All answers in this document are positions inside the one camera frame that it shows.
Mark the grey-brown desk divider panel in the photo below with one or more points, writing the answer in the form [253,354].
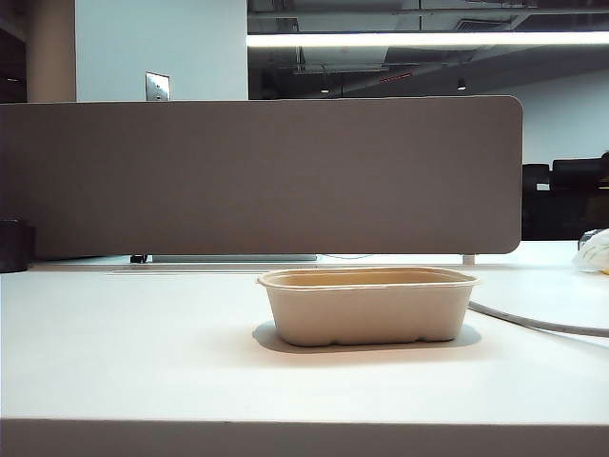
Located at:
[266,176]

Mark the white divider support foot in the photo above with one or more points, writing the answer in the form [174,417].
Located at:
[468,259]

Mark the black pendant ceiling lamp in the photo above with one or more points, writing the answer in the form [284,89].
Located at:
[461,85]

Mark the black cylindrical container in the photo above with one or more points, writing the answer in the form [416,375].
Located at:
[15,245]

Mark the beige paper lunch box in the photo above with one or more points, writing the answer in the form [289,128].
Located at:
[366,314]

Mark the silver divider base rail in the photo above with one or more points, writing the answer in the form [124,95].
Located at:
[233,258]

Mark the metal wall switch plate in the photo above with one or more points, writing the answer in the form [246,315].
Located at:
[158,86]

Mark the black divider clamp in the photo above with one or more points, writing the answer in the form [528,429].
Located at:
[138,259]

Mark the white plastic bag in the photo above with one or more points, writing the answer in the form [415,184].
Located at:
[595,252]

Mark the long ceiling light strip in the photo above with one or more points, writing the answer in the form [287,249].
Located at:
[428,39]

